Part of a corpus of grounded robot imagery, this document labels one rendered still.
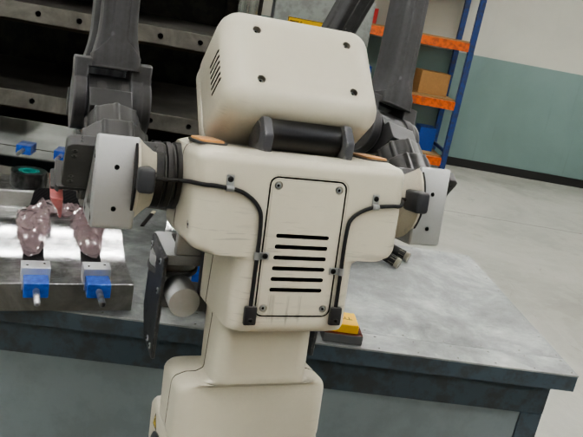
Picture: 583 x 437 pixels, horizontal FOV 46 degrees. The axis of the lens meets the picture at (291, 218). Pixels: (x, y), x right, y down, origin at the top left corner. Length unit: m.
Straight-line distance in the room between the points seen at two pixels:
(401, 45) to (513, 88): 7.38
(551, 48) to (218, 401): 7.85
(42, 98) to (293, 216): 1.43
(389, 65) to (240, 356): 0.51
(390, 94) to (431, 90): 6.61
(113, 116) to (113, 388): 0.72
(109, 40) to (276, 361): 0.48
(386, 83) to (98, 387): 0.83
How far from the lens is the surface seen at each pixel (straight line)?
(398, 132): 1.06
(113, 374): 1.46
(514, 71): 8.47
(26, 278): 1.30
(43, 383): 1.49
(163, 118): 2.11
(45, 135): 2.17
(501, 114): 8.49
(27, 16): 2.15
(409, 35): 1.13
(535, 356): 1.57
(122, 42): 0.96
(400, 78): 1.11
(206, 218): 0.79
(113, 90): 0.93
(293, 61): 0.87
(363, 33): 2.16
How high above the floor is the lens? 1.40
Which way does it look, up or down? 17 degrees down
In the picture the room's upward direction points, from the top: 11 degrees clockwise
